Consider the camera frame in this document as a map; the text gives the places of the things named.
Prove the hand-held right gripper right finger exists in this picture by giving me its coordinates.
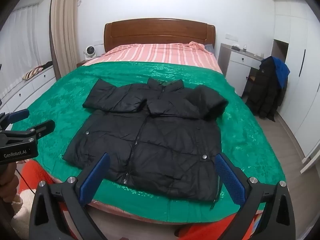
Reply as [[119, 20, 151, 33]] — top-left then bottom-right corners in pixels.
[[214, 153, 297, 240]]

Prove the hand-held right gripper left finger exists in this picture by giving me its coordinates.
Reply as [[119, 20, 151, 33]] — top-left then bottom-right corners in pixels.
[[29, 152, 111, 240]]

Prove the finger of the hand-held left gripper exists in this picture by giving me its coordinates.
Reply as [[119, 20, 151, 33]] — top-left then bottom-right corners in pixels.
[[25, 119, 56, 140], [0, 109, 30, 131]]

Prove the black puffer jacket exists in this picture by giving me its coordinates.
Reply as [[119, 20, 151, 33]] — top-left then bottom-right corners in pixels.
[[62, 77, 229, 209]]

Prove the person's left forearm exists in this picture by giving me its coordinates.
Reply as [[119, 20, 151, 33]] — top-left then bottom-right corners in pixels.
[[0, 161, 30, 233]]

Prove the white window cabinet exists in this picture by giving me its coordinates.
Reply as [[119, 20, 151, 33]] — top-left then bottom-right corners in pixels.
[[0, 65, 57, 110]]

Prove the green satin bedspread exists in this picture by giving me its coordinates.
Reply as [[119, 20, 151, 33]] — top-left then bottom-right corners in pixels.
[[10, 61, 287, 224]]

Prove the striped cushion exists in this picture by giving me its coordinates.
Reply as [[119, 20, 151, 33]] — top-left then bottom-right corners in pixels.
[[22, 65, 45, 81]]

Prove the white sheer curtain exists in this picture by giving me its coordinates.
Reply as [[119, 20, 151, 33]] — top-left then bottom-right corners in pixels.
[[0, 4, 53, 100]]

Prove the small white fan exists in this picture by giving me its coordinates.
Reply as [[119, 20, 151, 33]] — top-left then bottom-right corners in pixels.
[[84, 45, 95, 60]]

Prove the black hanging coat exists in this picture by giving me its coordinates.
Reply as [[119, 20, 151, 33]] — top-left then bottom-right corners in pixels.
[[246, 56, 288, 122]]

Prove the beige curtain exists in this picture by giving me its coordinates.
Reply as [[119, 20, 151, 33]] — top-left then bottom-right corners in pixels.
[[50, 0, 80, 79]]

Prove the white desk with drawer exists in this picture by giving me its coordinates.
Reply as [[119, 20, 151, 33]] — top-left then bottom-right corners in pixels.
[[218, 43, 265, 97]]

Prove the white wardrobe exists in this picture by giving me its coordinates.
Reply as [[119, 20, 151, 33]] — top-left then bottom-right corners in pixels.
[[271, 0, 320, 173]]

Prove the blue garment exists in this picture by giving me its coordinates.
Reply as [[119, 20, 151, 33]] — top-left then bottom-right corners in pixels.
[[271, 56, 290, 89]]

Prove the pink striped bed sheet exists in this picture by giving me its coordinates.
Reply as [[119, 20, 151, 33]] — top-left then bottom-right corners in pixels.
[[82, 41, 223, 74]]

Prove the wooden bed headboard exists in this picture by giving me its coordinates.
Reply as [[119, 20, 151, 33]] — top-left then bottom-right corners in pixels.
[[104, 18, 216, 53]]

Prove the thin black cable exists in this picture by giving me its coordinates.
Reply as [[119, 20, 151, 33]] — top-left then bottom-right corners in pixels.
[[15, 164, 35, 198]]

